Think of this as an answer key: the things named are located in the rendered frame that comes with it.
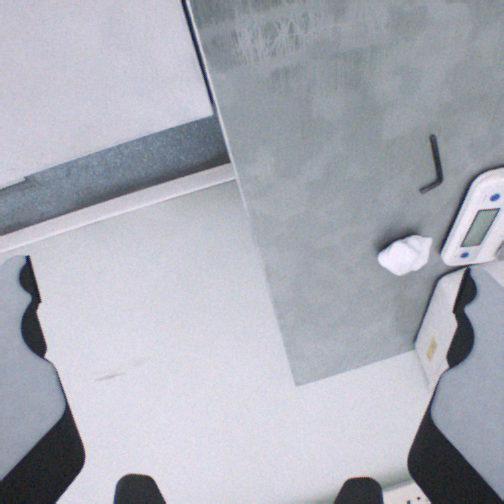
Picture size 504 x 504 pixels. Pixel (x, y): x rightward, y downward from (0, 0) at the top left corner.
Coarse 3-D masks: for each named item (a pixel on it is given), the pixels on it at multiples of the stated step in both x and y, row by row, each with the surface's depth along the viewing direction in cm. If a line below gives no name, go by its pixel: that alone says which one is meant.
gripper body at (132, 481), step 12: (120, 480) 5; (132, 480) 5; (144, 480) 5; (348, 480) 5; (360, 480) 5; (372, 480) 5; (120, 492) 5; (132, 492) 5; (144, 492) 5; (156, 492) 5; (348, 492) 5; (360, 492) 5; (372, 492) 5
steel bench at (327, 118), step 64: (192, 0) 25; (256, 0) 25; (320, 0) 26; (384, 0) 27; (448, 0) 28; (256, 64) 29; (320, 64) 30; (384, 64) 32; (448, 64) 33; (256, 128) 34; (320, 128) 36; (384, 128) 37; (448, 128) 39; (256, 192) 40; (320, 192) 42; (384, 192) 45; (448, 192) 48; (320, 256) 52; (320, 320) 68; (384, 320) 75
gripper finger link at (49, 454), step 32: (0, 288) 9; (32, 288) 10; (0, 320) 8; (32, 320) 8; (0, 352) 7; (32, 352) 7; (0, 384) 6; (32, 384) 6; (0, 416) 6; (32, 416) 6; (64, 416) 6; (0, 448) 5; (32, 448) 5; (64, 448) 6; (0, 480) 5; (32, 480) 5; (64, 480) 6
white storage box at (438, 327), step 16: (496, 272) 63; (448, 288) 64; (432, 304) 72; (448, 304) 64; (432, 320) 74; (448, 320) 66; (432, 336) 76; (448, 336) 67; (432, 352) 78; (432, 368) 81; (432, 384) 82
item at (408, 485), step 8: (392, 488) 75; (400, 488) 74; (408, 488) 73; (416, 488) 73; (384, 496) 73; (392, 496) 73; (400, 496) 73; (408, 496) 72; (416, 496) 72; (424, 496) 72
